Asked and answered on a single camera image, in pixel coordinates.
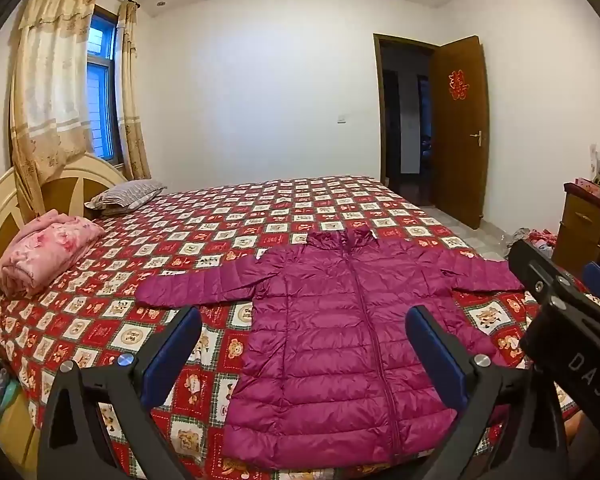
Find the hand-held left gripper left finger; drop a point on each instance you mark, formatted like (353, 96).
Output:
(172, 355)

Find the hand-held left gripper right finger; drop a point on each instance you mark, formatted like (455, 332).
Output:
(437, 355)

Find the magenta puffer jacket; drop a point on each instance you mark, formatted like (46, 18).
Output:
(350, 340)

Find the clutter on floor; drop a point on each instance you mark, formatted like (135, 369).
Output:
(532, 237)

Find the brown wooden cabinet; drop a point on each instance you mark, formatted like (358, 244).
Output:
(582, 230)

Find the red patterned box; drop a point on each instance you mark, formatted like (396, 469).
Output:
(592, 187)

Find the red checkered bear bedspread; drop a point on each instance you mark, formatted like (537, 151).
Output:
(220, 240)

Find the brown wooden door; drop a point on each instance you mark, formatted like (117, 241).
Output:
(460, 160)

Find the folded pink floral blanket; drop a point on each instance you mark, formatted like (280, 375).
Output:
(45, 250)

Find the grey striped pillow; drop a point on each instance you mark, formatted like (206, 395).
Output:
(125, 192)

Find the blue patterned item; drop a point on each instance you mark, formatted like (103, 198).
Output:
(2, 392)

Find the red paper door decoration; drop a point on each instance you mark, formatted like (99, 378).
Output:
(457, 85)

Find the beige wooden headboard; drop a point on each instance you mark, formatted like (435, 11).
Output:
(2, 195)

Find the narrow beige floral curtain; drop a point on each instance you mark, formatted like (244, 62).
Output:
(132, 110)

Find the window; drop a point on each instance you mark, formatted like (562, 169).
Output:
(102, 85)

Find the wide beige floral curtain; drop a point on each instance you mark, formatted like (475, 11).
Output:
(50, 85)

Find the dark wooden door frame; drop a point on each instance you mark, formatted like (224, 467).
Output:
(380, 110)

